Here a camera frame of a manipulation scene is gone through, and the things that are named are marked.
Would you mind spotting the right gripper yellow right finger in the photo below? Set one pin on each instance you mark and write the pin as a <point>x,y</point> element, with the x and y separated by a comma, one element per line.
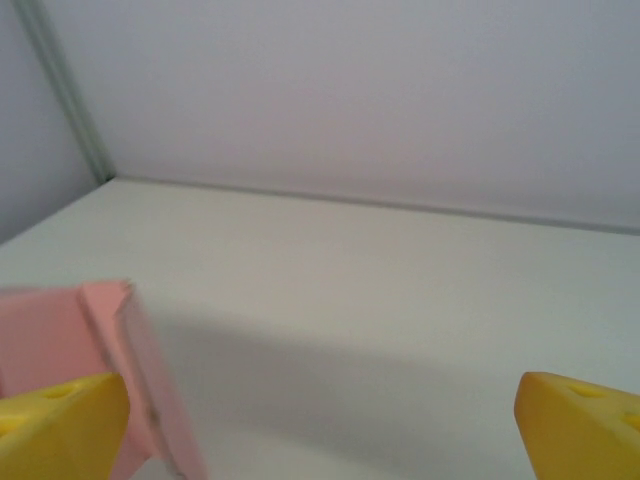
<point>585,435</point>

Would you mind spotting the pink paper box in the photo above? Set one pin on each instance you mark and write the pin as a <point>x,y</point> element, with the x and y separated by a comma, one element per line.
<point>50,330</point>

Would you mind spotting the long aluminium frame bar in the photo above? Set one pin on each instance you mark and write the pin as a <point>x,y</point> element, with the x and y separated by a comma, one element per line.
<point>400,204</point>

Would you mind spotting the aluminium frame post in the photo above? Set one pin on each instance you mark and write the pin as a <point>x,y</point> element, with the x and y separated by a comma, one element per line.
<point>70,100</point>

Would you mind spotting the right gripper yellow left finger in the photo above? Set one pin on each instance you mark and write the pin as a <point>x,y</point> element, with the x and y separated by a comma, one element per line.
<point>55,430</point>

